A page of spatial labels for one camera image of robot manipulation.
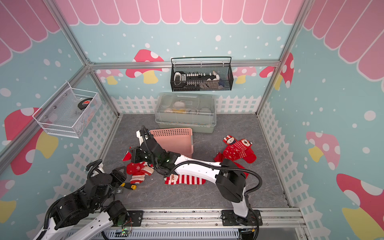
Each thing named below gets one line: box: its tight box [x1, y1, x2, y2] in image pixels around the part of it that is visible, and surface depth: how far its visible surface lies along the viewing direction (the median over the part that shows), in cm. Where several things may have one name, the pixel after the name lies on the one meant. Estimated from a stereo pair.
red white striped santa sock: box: [164, 174, 207, 185], surface depth 87 cm
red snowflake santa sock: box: [126, 161, 154, 184], surface depth 91 cm
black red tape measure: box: [77, 97, 93, 110], surface depth 79 cm
